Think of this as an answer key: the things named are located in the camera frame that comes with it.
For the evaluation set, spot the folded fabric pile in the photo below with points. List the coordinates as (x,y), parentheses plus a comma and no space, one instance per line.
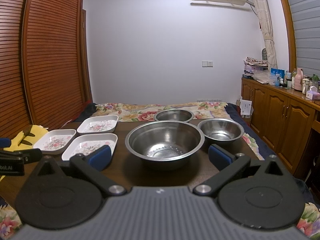
(252,66)

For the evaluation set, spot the window roller blind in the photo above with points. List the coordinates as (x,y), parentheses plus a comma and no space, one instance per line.
(305,16)

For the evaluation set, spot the blue box on sideboard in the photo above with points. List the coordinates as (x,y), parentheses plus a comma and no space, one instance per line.
(280,72)

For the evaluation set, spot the white cardboard box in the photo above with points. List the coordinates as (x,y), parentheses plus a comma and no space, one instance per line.
(246,108)

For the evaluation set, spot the beige curtain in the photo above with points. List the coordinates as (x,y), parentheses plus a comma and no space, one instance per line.
(267,31)

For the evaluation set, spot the wooden sideboard cabinet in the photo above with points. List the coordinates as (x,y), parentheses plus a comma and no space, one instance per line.
(287,122)

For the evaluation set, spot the pink thermos jug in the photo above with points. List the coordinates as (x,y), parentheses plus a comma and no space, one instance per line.
(298,79)

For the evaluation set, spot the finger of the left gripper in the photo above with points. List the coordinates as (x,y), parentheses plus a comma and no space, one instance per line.
(5,142)
(27,156)

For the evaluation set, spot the wooden louvered wardrobe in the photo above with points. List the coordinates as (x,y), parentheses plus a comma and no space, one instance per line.
(44,72)

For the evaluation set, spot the medium steel bowl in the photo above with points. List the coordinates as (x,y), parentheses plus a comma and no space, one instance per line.
(221,131)

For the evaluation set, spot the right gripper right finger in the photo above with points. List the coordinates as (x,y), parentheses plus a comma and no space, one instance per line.
(231,167)

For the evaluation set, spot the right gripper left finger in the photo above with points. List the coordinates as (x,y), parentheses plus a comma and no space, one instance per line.
(89,167)

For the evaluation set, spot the yellow plush toy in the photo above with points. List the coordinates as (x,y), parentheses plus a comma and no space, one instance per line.
(26,138)

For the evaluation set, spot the wall light switch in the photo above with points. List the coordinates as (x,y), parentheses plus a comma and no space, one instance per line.
(207,64)

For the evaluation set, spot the dark clothing on bed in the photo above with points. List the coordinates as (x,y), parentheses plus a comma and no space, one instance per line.
(89,110)

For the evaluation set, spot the pink tissue box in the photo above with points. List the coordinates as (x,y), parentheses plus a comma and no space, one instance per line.
(312,93)

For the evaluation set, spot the floral tray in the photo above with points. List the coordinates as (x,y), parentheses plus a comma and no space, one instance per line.
(55,142)
(98,124)
(88,143)

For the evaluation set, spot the floral bed blanket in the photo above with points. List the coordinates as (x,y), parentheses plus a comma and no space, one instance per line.
(309,222)

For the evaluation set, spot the small steel bowl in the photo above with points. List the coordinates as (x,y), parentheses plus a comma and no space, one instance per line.
(174,114)

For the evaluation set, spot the large steel colander bowl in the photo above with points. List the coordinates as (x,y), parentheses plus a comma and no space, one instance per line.
(164,141)

